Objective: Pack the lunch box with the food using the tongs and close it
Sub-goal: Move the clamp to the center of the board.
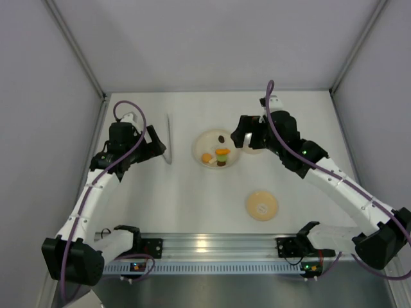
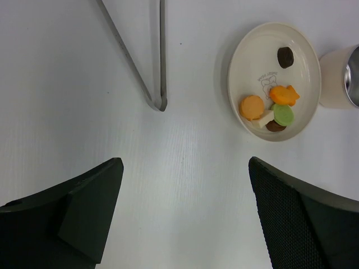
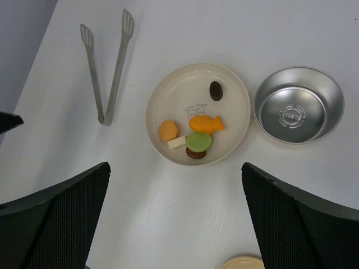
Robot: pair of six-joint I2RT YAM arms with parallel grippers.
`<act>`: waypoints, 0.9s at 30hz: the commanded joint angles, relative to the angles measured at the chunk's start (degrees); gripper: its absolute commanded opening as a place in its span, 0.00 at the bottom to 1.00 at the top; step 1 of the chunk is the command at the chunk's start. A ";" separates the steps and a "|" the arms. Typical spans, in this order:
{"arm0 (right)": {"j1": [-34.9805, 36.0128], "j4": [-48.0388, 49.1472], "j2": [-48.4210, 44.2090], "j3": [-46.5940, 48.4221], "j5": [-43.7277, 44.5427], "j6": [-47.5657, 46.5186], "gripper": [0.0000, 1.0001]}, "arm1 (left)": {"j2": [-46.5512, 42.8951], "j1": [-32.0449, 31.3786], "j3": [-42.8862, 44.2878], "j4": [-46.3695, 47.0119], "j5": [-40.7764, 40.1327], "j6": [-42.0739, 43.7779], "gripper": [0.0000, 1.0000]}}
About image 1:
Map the round lunch box container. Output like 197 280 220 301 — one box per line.
242 133 265 155

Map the orange carrot slice food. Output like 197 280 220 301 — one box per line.
215 148 231 155

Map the green round food piece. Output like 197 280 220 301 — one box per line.
216 155 227 163

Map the beige round lid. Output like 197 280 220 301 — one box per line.
245 191 279 221

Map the orange round food piece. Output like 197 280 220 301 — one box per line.
202 153 212 163

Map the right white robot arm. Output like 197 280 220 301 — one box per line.
231 110 410 270

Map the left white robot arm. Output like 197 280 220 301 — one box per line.
41 120 166 286

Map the cream round plate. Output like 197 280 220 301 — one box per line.
192 129 241 169

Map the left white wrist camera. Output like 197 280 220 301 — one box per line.
121 112 142 132

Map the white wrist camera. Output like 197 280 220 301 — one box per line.
121 112 142 132
259 95 283 113

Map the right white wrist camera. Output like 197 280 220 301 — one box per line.
259 95 283 113

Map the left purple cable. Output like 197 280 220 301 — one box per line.
60 101 155 302

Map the right aluminium frame post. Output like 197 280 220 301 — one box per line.
329 0 390 98

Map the aluminium frame post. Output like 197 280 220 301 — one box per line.
42 0 107 100
329 0 390 98

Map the aluminium mounting rail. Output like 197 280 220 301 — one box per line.
142 233 292 262

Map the left aluminium frame post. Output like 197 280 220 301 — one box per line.
42 0 107 100

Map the slotted grey cable duct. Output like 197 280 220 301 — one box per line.
103 261 322 275

